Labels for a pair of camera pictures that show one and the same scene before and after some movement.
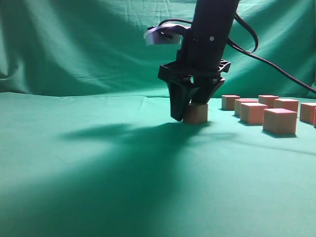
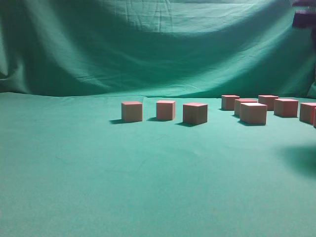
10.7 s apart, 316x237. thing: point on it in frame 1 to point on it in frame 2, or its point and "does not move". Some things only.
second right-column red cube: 289,104 does not move
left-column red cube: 280,120 to 166,109
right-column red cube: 195,113 does not move
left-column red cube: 252,112 does not move
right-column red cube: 307,112 does not move
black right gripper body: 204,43 to 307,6
